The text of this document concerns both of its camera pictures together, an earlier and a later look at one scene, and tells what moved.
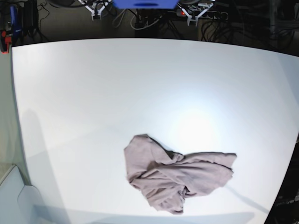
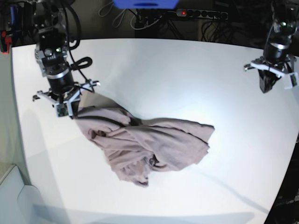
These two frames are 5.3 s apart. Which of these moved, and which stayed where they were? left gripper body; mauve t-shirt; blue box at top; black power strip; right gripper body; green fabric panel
Moved: left gripper body; mauve t-shirt; right gripper body
Stayed: black power strip; blue box at top; green fabric panel
